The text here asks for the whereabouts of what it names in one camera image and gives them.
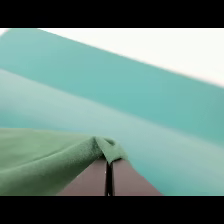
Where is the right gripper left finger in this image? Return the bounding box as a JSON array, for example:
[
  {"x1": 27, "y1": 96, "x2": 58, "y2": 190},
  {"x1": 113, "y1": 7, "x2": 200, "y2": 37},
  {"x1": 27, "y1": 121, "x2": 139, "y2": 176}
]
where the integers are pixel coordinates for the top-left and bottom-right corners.
[{"x1": 57, "y1": 156, "x2": 109, "y2": 197}]

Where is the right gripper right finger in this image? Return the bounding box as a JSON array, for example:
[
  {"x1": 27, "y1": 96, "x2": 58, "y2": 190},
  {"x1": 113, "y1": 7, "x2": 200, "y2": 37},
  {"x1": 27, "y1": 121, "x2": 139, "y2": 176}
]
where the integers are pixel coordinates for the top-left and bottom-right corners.
[{"x1": 109, "y1": 158, "x2": 164, "y2": 197}]

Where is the green garment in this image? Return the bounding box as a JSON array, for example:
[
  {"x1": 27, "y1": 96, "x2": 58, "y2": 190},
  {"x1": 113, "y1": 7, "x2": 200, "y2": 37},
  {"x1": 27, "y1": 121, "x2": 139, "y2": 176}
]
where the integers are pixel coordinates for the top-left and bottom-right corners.
[{"x1": 0, "y1": 127, "x2": 129, "y2": 197}]

